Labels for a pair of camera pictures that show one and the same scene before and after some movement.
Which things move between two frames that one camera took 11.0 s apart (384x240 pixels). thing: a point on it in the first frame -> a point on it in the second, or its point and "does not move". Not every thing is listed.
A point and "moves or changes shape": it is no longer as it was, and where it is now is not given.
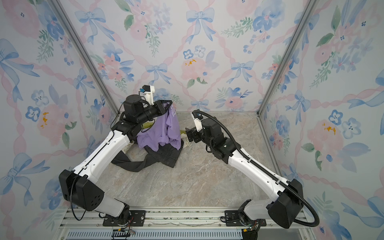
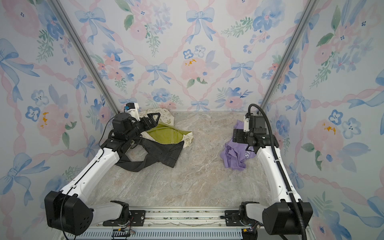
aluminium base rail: (172, 224) does not move
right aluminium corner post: (286, 57) does not move
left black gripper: (160, 108) -> (153, 123)
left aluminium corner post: (85, 56) does not move
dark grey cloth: (167, 155) does not move
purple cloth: (164, 129) moves or changes shape
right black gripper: (193, 132) -> (238, 135)
